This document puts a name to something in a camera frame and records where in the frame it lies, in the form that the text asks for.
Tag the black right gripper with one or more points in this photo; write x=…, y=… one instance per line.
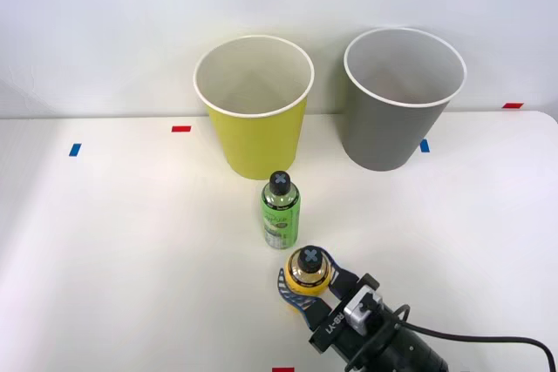
x=333, y=324

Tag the yellow label plastic bottle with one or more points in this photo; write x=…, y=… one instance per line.
x=301, y=287

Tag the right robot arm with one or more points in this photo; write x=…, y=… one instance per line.
x=414, y=350

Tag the green label plastic bottle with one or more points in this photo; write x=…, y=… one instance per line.
x=281, y=219

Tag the yellow-green plastic waste bin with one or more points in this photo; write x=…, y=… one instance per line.
x=257, y=145

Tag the grey plastic waste bin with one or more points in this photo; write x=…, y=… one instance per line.
x=383, y=137

